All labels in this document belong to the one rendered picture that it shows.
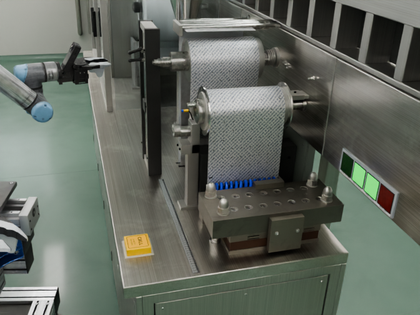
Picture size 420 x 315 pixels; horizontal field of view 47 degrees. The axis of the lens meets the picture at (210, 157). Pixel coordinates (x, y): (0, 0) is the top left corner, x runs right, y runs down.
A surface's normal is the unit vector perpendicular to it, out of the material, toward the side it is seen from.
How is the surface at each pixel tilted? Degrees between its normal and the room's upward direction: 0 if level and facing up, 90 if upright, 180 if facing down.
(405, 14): 90
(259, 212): 0
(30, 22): 90
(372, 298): 0
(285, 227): 90
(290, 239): 90
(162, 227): 0
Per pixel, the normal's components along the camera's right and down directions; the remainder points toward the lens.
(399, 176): -0.96, 0.09
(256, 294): 0.27, 0.44
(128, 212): 0.04, -0.90
